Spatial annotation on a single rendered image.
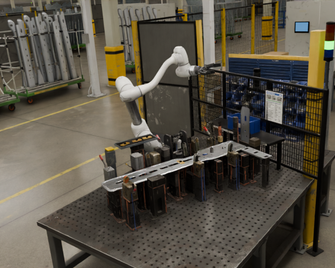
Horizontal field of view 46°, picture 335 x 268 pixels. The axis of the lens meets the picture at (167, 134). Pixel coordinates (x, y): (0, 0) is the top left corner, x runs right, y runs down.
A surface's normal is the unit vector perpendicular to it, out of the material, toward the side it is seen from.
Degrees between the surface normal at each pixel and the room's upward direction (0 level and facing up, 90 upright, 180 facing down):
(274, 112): 90
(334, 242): 0
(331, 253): 0
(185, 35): 90
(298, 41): 90
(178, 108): 91
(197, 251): 0
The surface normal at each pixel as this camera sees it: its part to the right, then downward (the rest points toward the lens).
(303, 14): -0.60, 0.30
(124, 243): -0.07, -0.94
